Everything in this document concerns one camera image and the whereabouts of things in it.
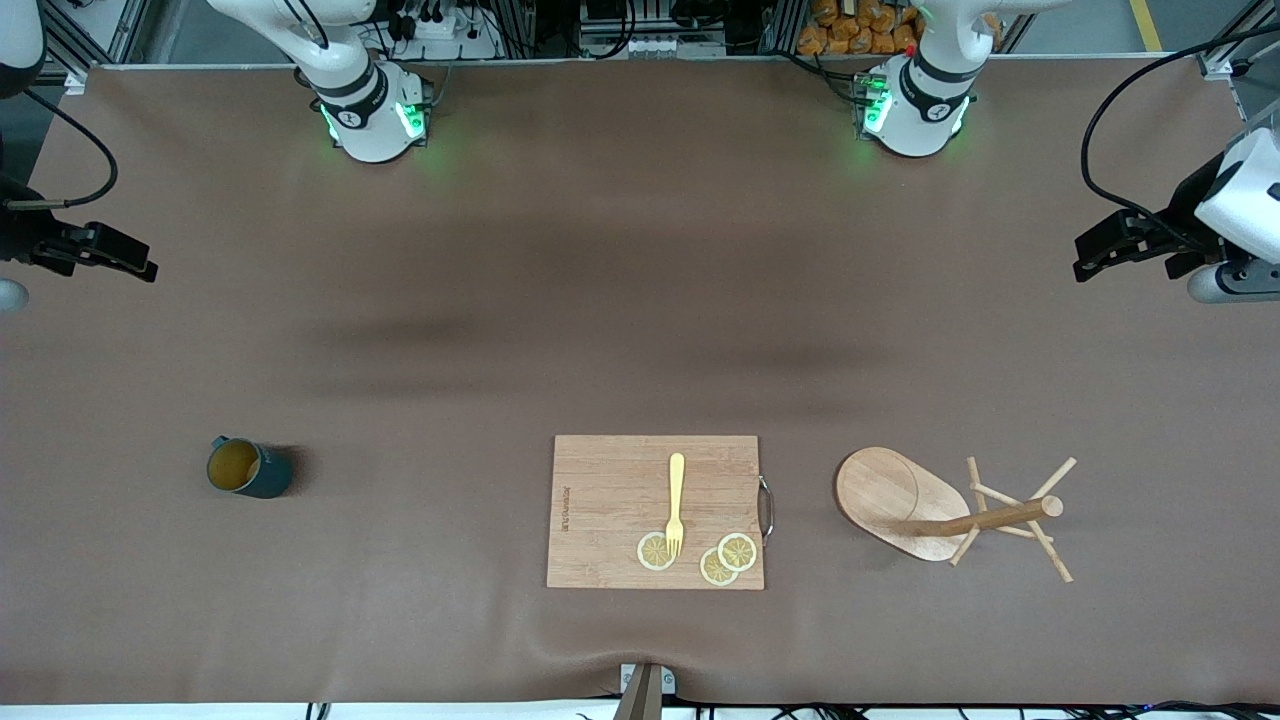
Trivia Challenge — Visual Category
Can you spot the yellow plastic fork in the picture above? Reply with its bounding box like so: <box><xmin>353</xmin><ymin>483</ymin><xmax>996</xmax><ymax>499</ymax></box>
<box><xmin>665</xmin><ymin>453</ymin><xmax>687</xmax><ymax>559</ymax></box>

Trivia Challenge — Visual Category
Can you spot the dark teal ribbed mug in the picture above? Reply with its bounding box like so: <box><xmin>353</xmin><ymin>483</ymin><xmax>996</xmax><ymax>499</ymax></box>
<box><xmin>207</xmin><ymin>435</ymin><xmax>295</xmax><ymax>500</ymax></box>

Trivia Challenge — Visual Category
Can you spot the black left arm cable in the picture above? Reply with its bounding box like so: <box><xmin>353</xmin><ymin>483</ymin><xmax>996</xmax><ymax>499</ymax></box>
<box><xmin>1080</xmin><ymin>25</ymin><xmax>1280</xmax><ymax>241</ymax></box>

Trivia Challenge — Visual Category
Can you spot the brown table mat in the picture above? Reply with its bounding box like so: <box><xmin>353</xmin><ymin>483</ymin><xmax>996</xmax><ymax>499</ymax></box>
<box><xmin>0</xmin><ymin>55</ymin><xmax>1280</xmax><ymax>706</ymax></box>

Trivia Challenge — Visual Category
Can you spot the aluminium frame profile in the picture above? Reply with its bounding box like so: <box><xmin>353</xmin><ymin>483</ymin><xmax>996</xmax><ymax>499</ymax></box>
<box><xmin>35</xmin><ymin>0</ymin><xmax>151</xmax><ymax>71</ymax></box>
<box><xmin>1197</xmin><ymin>0</ymin><xmax>1280</xmax><ymax>81</ymax></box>

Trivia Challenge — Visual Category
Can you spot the wooden mug tree rack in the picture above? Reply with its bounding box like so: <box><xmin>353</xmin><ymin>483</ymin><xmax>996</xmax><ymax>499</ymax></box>
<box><xmin>835</xmin><ymin>446</ymin><xmax>1078</xmax><ymax>584</ymax></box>

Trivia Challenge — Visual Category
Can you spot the white power strip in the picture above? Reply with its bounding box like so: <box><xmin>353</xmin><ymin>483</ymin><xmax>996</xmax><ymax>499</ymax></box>
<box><xmin>385</xmin><ymin>0</ymin><xmax>501</xmax><ymax>61</ymax></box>

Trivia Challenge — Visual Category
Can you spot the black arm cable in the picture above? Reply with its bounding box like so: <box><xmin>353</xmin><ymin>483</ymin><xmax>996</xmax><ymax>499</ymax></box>
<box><xmin>1080</xmin><ymin>25</ymin><xmax>1280</xmax><ymax>241</ymax></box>
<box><xmin>0</xmin><ymin>88</ymin><xmax>119</xmax><ymax>211</ymax></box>

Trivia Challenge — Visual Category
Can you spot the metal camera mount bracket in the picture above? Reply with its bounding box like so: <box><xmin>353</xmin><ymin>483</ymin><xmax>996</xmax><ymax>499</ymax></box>
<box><xmin>612</xmin><ymin>662</ymin><xmax>677</xmax><ymax>720</ymax></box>

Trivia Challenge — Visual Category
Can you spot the wooden cutting board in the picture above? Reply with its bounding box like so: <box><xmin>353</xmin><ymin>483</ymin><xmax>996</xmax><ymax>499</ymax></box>
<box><xmin>546</xmin><ymin>434</ymin><xmax>776</xmax><ymax>591</ymax></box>

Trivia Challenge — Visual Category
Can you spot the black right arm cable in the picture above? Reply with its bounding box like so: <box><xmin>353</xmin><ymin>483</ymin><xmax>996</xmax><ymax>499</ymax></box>
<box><xmin>0</xmin><ymin>88</ymin><xmax>119</xmax><ymax>211</ymax></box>

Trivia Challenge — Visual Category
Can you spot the bag of orange snacks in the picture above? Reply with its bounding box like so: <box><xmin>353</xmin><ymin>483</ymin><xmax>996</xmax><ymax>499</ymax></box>
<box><xmin>797</xmin><ymin>0</ymin><xmax>926</xmax><ymax>57</ymax></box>

